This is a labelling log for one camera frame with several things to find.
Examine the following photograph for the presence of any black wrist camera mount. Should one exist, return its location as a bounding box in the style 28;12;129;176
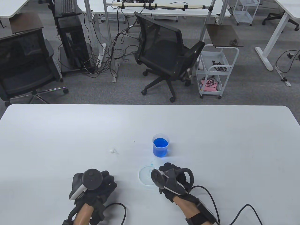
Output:
62;205;78;225
185;198;217;225

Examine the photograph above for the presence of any pink cloth item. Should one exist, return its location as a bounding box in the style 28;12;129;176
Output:
200;79;217;91

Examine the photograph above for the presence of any person's right forearm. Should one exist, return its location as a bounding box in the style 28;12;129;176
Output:
175;196;206;225

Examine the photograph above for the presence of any person's right hand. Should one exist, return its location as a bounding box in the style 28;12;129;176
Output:
158;162;199;206

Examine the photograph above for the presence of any grey wheeled tower stand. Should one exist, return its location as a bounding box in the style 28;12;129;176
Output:
59;43;95;76

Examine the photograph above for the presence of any black chrome-base office chair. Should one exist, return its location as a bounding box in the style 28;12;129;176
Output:
0;29;69;107

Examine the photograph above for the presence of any black computer tower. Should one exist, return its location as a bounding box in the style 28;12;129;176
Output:
57;16;91;70

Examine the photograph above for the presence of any black glove cable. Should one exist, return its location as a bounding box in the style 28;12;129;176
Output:
103;203;127;225
191;186;263;225

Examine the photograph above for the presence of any white power strip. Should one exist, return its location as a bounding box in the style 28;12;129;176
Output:
97;43;107;68

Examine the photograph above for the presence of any tangle of black cables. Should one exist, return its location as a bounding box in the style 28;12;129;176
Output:
82;9;143;79

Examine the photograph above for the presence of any white utility cart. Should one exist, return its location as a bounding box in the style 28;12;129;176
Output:
195;44;239;99
233;0;260;26

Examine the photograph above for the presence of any clear culture dish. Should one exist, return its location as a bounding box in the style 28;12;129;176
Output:
139;165;157;186

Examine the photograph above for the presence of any person's left hand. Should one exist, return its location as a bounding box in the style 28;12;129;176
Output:
69;170;117;207

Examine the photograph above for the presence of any black wire object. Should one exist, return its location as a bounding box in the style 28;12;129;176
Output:
212;60;227;71

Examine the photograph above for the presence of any brown side table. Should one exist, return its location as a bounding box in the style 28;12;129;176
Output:
9;12;44;34
206;24;244;48

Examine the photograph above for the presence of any person's left forearm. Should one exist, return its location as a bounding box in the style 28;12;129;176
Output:
73;203;93;225

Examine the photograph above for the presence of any beaker of blue dye solution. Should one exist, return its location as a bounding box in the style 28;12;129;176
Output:
152;133;170;158

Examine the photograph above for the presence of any white desk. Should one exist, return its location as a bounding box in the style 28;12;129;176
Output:
77;0;231;24
0;0;55;18
255;0;300;71

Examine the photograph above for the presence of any black glove sensor box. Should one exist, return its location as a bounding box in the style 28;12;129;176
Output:
90;204;105;225

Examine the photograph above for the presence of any black mesh office chair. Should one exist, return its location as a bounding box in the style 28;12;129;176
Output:
134;11;205;103

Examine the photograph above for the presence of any black white VR controller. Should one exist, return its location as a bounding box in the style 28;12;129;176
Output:
70;168;103;201
151;168;194;195

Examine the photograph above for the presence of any black floor cable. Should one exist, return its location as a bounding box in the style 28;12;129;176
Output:
275;49;300;73

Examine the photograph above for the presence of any aluminium floor rail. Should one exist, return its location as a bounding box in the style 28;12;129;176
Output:
274;66;292;87

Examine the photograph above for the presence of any black chair base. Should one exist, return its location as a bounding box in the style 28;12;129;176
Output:
262;12;300;31

